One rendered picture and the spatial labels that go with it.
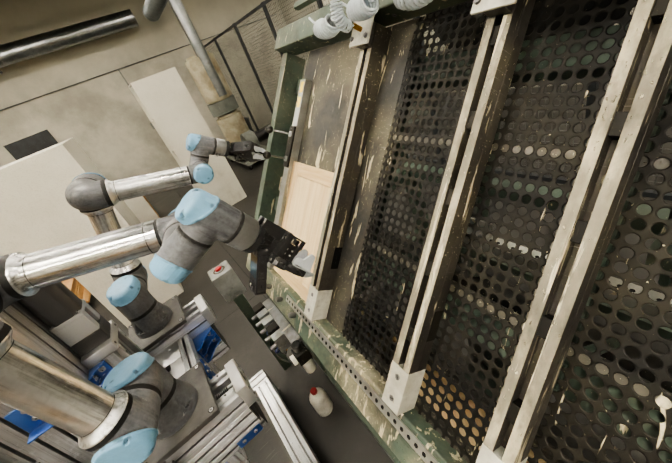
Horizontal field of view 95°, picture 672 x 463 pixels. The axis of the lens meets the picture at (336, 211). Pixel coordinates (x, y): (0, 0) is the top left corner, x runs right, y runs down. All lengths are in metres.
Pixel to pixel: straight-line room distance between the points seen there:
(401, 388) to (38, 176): 3.12
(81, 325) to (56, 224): 2.34
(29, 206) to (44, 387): 2.71
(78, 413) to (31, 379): 0.12
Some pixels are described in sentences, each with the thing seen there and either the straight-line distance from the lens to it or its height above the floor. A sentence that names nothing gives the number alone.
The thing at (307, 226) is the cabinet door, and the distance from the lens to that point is 1.37.
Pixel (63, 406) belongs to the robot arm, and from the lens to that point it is 0.89.
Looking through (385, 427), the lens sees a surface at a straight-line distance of 1.07.
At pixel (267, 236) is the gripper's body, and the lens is 0.71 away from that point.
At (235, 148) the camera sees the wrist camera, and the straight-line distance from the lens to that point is 1.46.
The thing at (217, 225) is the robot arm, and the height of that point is 1.58.
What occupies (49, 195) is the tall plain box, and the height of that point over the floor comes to 1.44.
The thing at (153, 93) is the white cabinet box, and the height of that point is 1.86.
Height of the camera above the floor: 1.82
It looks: 29 degrees down
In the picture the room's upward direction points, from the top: 22 degrees counter-clockwise
